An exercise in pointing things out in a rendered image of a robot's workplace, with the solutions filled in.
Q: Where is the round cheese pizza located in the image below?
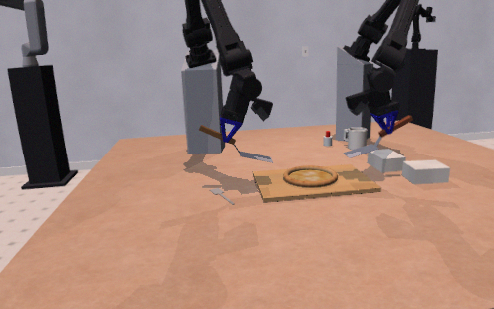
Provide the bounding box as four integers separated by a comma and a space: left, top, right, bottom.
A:
283, 165, 338, 187

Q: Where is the light wooden cutting board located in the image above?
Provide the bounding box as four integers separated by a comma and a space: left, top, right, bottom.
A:
253, 164, 381, 202

